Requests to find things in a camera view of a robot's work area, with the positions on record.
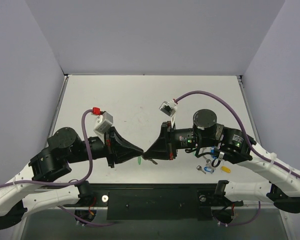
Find green key tag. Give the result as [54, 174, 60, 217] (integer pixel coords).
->
[137, 156, 142, 165]

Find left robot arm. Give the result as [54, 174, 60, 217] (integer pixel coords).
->
[0, 127, 144, 230]

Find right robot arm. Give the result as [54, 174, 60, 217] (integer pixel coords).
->
[143, 109, 300, 214]

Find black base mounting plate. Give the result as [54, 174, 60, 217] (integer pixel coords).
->
[72, 183, 244, 221]

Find silver key cluster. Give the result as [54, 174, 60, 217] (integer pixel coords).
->
[203, 155, 214, 168]

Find blue tag key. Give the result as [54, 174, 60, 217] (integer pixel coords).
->
[196, 165, 215, 174]

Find yellow key tag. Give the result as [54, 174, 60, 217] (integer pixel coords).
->
[221, 166, 231, 174]

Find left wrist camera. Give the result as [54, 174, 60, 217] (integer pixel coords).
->
[93, 111, 114, 137]

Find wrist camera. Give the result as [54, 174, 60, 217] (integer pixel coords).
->
[93, 111, 114, 137]
[159, 99, 178, 127]

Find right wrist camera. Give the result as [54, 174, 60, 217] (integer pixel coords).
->
[159, 99, 178, 127]

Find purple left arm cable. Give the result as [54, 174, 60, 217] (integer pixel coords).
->
[0, 106, 102, 193]

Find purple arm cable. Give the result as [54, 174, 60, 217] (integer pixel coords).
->
[173, 90, 300, 186]
[0, 106, 102, 193]

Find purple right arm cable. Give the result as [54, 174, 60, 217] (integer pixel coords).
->
[173, 90, 300, 186]

